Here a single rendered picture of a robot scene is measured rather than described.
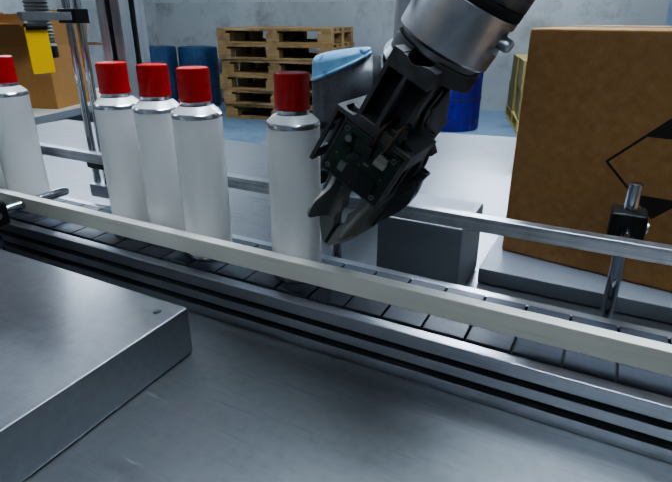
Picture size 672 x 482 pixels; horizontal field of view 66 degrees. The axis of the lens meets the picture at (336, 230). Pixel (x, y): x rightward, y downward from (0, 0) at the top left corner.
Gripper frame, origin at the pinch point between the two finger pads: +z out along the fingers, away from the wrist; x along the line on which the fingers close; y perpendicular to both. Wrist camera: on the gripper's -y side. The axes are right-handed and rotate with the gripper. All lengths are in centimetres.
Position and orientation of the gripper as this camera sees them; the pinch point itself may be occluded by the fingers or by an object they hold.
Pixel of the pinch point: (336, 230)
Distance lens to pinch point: 52.0
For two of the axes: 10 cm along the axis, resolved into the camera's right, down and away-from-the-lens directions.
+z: -4.4, 7.1, 5.5
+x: 7.7, 6.2, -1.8
